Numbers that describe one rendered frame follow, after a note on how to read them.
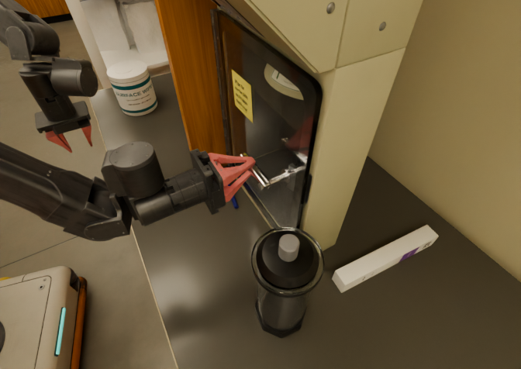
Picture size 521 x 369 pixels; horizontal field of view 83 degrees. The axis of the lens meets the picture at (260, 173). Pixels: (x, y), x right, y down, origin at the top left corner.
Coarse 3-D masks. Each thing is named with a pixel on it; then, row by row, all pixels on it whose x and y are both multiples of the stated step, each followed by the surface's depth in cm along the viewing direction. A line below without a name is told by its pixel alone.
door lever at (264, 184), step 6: (240, 156) 52; (246, 156) 52; (252, 168) 50; (258, 168) 50; (252, 174) 50; (258, 174) 49; (282, 174) 49; (288, 174) 49; (258, 180) 48; (264, 180) 48; (270, 180) 48; (276, 180) 49; (282, 180) 49; (288, 180) 49; (258, 186) 49; (264, 186) 48; (270, 186) 48
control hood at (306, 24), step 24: (240, 0) 24; (264, 0) 23; (288, 0) 24; (312, 0) 25; (336, 0) 26; (264, 24) 26; (288, 24) 25; (312, 24) 27; (336, 24) 28; (288, 48) 29; (312, 48) 28; (336, 48) 30
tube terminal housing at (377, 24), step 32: (352, 0) 27; (384, 0) 29; (416, 0) 32; (352, 32) 30; (384, 32) 32; (352, 64) 33; (384, 64) 36; (352, 96) 37; (384, 96) 40; (320, 128) 39; (352, 128) 41; (320, 160) 42; (352, 160) 47; (320, 192) 49; (352, 192) 56; (320, 224) 58
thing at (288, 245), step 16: (272, 240) 44; (288, 240) 40; (304, 240) 44; (256, 256) 43; (272, 256) 42; (288, 256) 40; (304, 256) 42; (272, 272) 40; (288, 272) 40; (304, 272) 40
